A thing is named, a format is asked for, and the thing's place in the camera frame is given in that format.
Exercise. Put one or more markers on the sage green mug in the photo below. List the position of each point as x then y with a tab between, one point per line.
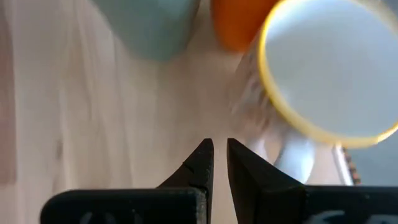
149	28

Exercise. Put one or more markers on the white mug orange fern pattern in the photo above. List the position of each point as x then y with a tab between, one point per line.
329	68

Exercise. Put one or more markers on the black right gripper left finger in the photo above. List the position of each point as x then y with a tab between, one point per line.
196	174

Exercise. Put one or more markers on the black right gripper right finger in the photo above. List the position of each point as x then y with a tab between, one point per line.
258	193

